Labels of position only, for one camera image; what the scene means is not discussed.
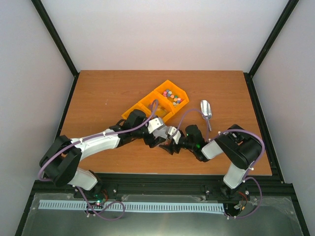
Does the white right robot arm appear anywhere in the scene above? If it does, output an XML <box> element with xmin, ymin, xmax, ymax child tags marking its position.
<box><xmin>160</xmin><ymin>124</ymin><xmax>265</xmax><ymax>190</ymax></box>

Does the silver metal scoop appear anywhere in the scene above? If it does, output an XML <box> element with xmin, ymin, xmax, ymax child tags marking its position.
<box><xmin>200</xmin><ymin>100</ymin><xmax>212</xmax><ymax>131</ymax></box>

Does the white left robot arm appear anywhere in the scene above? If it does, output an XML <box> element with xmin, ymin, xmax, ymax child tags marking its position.
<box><xmin>39</xmin><ymin>109</ymin><xmax>167</xmax><ymax>198</ymax></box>

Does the clear plastic cup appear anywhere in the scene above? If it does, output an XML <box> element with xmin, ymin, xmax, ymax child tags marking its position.
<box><xmin>164</xmin><ymin>140</ymin><xmax>171</xmax><ymax>146</ymax></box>

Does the black aluminium frame rail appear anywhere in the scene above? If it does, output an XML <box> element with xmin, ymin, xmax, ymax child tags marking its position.
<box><xmin>31</xmin><ymin>172</ymin><xmax>296</xmax><ymax>197</ymax></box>

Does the yellow bin with star candies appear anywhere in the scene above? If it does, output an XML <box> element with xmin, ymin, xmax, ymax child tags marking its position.
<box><xmin>154</xmin><ymin>80</ymin><xmax>189</xmax><ymax>114</ymax></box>

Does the yellow bin with popsicle candies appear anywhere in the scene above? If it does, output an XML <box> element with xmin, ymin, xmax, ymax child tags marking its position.
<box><xmin>140</xmin><ymin>91</ymin><xmax>175</xmax><ymax>123</ymax></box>

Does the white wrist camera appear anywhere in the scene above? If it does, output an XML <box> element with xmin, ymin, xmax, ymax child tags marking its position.
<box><xmin>167</xmin><ymin>126</ymin><xmax>183</xmax><ymax>144</ymax></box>
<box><xmin>147</xmin><ymin>118</ymin><xmax>164</xmax><ymax>134</ymax></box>

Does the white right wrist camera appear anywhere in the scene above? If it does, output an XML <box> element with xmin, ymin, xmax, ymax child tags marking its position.
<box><xmin>167</xmin><ymin>126</ymin><xmax>183</xmax><ymax>144</ymax></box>

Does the light blue slotted cable duct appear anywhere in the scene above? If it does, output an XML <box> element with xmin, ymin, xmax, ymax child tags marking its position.
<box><xmin>38</xmin><ymin>200</ymin><xmax>224</xmax><ymax>214</ymax></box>

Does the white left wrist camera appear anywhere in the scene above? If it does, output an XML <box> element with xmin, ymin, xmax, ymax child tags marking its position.
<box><xmin>147</xmin><ymin>118</ymin><xmax>164</xmax><ymax>134</ymax></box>

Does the yellow bin with lollipops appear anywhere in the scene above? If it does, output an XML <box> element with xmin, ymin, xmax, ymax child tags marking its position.
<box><xmin>122</xmin><ymin>103</ymin><xmax>141</xmax><ymax>119</ymax></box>

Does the round clear cup lid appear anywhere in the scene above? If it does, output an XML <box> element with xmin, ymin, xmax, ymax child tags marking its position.
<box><xmin>153</xmin><ymin>126</ymin><xmax>169</xmax><ymax>139</ymax></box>

